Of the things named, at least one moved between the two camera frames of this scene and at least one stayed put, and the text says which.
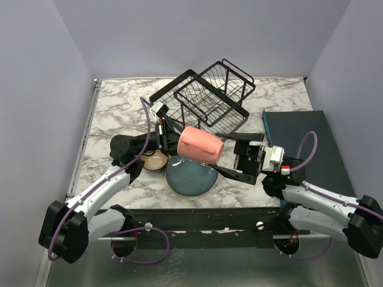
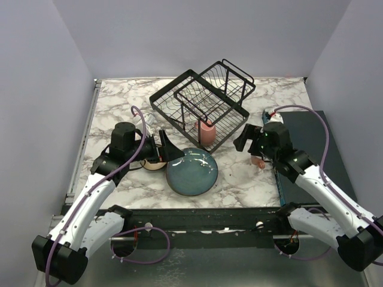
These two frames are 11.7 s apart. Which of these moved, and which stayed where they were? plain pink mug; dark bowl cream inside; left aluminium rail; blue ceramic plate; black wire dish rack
Moved: plain pink mug
Stayed: dark bowl cream inside; black wire dish rack; left aluminium rail; blue ceramic plate
